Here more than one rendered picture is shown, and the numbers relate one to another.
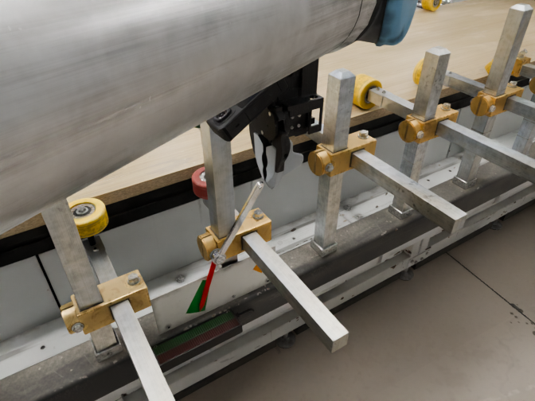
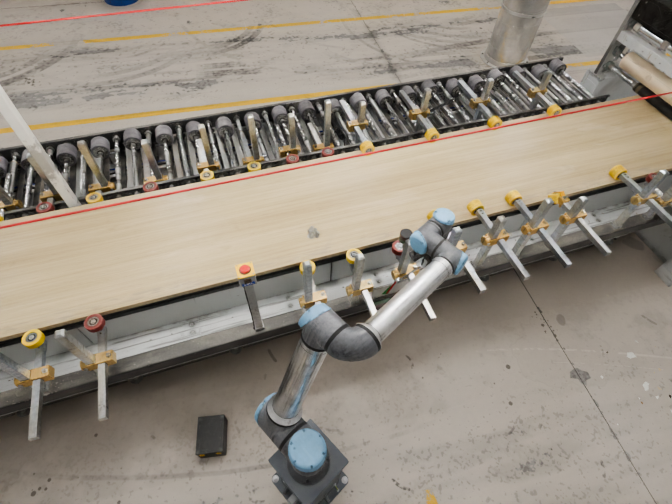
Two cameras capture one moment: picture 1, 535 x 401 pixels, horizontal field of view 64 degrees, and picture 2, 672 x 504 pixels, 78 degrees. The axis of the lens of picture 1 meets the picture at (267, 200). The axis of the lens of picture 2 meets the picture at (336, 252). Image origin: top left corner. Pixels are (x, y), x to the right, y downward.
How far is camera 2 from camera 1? 140 cm
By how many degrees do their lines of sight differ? 19
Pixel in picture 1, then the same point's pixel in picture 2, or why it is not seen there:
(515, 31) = (544, 208)
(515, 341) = (529, 326)
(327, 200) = not seen: hidden behind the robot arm
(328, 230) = not seen: hidden behind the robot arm
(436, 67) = (499, 224)
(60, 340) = (331, 291)
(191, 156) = (392, 232)
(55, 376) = (338, 306)
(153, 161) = (377, 232)
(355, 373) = (440, 322)
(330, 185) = not seen: hidden behind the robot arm
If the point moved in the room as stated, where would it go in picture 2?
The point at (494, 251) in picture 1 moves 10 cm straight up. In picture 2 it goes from (544, 274) to (550, 267)
